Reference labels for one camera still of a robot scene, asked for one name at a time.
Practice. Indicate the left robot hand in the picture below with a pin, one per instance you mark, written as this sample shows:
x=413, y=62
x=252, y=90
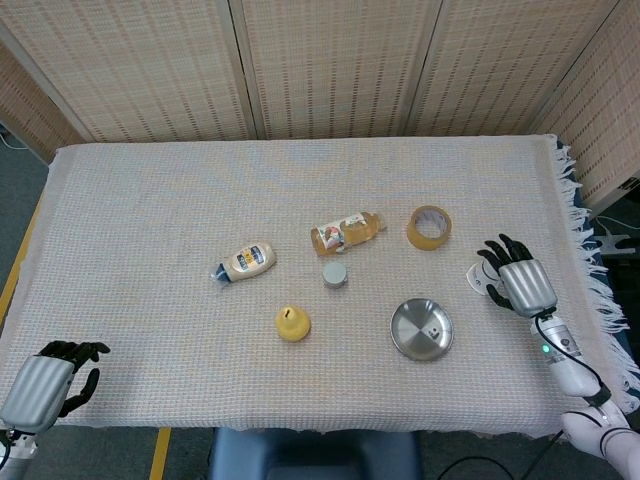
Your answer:
x=37, y=390

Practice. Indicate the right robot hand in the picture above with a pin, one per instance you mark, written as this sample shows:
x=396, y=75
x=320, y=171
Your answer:
x=527, y=287

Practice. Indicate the white paper cup blue print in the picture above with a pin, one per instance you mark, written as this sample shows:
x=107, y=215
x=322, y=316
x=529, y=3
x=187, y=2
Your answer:
x=477, y=277

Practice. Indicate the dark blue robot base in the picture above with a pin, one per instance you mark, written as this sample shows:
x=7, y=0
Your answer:
x=310, y=450

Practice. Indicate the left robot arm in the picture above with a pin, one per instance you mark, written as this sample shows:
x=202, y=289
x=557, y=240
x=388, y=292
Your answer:
x=19, y=450

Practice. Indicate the round metal plate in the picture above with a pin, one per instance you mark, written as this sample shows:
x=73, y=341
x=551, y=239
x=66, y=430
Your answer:
x=412, y=330

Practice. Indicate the white metal stand foot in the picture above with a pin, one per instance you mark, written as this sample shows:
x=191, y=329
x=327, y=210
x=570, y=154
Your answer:
x=612, y=244

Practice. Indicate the yellow packing tape roll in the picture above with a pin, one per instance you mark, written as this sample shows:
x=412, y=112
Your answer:
x=417, y=240

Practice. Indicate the yellow juice bottle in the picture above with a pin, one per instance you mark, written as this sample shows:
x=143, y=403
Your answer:
x=360, y=230

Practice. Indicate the small grey can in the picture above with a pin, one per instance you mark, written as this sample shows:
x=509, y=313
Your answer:
x=334, y=274

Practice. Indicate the beige waffle tablecloth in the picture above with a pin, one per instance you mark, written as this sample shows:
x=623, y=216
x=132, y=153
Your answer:
x=150, y=225

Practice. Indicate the woven folding screen panel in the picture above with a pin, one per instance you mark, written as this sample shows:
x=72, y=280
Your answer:
x=25, y=110
x=605, y=100
x=340, y=65
x=500, y=65
x=140, y=65

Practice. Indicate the yellow pear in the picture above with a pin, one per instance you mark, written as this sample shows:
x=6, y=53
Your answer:
x=292, y=327

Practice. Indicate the mayonnaise squeeze bottle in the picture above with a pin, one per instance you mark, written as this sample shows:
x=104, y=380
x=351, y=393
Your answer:
x=250, y=260

